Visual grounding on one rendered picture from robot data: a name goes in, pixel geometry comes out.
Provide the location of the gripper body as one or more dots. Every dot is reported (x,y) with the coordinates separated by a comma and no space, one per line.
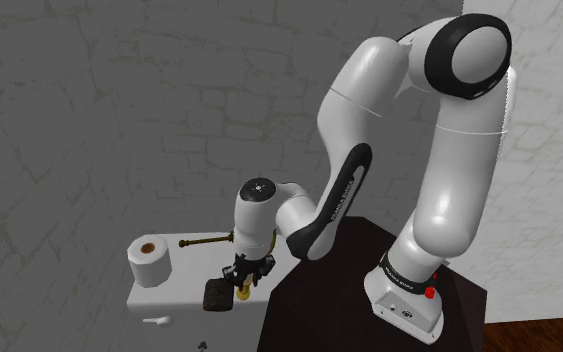
(250,265)

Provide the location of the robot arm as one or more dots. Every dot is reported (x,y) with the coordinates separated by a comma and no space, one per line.
(461,185)

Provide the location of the small gold object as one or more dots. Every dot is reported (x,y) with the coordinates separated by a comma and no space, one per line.
(244,292)

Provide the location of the dark brown rectangular block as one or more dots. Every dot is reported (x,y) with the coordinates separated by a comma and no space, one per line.
(217,294)

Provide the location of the brass rod with dark tip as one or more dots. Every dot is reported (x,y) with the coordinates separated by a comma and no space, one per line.
(208,240)

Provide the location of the dark robot stand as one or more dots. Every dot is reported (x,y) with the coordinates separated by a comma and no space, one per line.
(325,302)

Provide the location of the white toilet paper roll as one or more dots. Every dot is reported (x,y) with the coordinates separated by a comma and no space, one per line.
(150,265)

